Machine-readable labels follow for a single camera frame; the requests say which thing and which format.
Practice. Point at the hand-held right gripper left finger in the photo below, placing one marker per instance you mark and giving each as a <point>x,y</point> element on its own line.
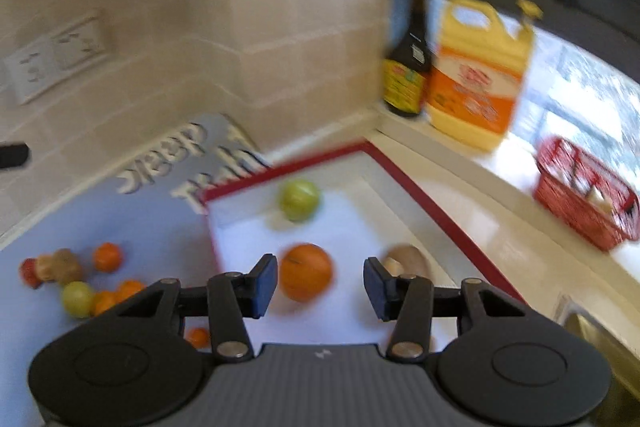
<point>265,283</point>

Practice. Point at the brown kiwi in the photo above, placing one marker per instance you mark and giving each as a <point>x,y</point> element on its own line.
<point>67,267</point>

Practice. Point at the yellow-green lime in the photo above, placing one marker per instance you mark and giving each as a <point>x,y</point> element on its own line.
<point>77,299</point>

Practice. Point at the red and tan toy mushroom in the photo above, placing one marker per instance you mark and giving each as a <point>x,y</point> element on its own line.
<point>34,272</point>

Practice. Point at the red plastic basket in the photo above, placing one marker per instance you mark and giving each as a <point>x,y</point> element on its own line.
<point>580,197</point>

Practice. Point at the white tray with red rim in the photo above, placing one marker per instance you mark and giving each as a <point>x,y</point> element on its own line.
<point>345,217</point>

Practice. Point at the small tangerine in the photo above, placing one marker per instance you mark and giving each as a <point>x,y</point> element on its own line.
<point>108,257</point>
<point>104,302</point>
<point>131,290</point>
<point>198,338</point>

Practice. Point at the blue mat with white letters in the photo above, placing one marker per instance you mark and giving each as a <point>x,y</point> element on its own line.
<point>150,227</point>

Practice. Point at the large orange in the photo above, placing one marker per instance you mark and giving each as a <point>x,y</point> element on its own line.
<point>306,273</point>

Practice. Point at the dark sauce bottle yellow cap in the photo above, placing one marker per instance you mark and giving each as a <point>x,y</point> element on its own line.
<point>407,77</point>

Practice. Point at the white wall socket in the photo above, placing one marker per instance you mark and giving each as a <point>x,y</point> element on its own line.
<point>55,57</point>

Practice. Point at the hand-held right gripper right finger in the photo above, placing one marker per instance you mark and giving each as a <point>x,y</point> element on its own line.
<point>375,288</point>

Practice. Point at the green apple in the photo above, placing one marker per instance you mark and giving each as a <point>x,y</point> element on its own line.
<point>299,199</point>

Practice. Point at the yellow oil jug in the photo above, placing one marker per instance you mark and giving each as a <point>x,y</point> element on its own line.
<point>475,87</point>

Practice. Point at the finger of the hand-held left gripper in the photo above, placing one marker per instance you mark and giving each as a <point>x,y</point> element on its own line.
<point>12,155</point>

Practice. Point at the steel sink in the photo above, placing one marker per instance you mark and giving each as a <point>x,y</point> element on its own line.
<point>612,347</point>

